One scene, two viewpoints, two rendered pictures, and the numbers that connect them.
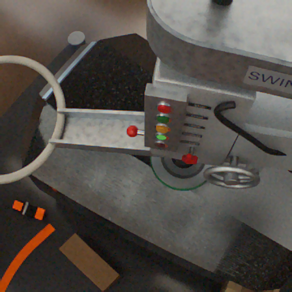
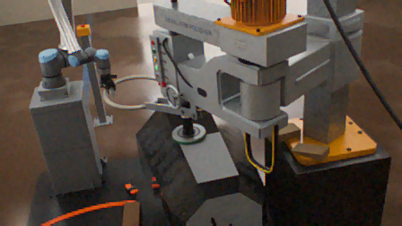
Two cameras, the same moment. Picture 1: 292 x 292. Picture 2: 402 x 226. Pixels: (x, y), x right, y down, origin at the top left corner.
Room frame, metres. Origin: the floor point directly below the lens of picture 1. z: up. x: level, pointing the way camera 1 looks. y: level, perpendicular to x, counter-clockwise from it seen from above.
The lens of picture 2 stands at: (-1.06, -1.93, 2.25)
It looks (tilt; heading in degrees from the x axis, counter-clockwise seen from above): 29 degrees down; 48
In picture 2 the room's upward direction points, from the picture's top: 5 degrees counter-clockwise
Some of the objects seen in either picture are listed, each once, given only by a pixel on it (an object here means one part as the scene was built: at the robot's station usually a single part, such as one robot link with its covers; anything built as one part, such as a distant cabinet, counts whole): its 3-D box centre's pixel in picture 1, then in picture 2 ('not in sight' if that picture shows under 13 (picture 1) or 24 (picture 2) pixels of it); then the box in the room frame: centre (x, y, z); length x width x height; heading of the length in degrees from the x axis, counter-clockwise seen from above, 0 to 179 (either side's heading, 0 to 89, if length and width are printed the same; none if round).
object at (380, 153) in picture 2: not in sight; (319, 185); (1.06, -0.75, 0.37); 0.66 x 0.66 x 0.74; 56
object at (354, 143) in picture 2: not in sight; (323, 135); (1.06, -0.75, 0.76); 0.49 x 0.49 x 0.05; 56
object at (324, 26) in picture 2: not in sight; (328, 47); (1.06, -0.75, 1.36); 0.35 x 0.35 x 0.41
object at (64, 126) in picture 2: not in sight; (68, 137); (0.24, 1.16, 0.43); 0.50 x 0.50 x 0.85; 57
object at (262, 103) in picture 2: not in sight; (259, 94); (0.41, -0.76, 1.32); 0.19 x 0.19 x 0.20
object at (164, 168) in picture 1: (183, 157); (188, 132); (0.49, -0.11, 0.82); 0.21 x 0.21 x 0.01
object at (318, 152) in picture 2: not in sight; (310, 149); (0.82, -0.79, 0.80); 0.20 x 0.10 x 0.05; 96
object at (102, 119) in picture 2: not in sight; (93, 76); (0.97, 1.88, 0.54); 0.20 x 0.20 x 1.09; 56
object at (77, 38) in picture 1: (77, 43); not in sight; (1.41, 0.47, 0.08); 0.10 x 0.10 x 0.13
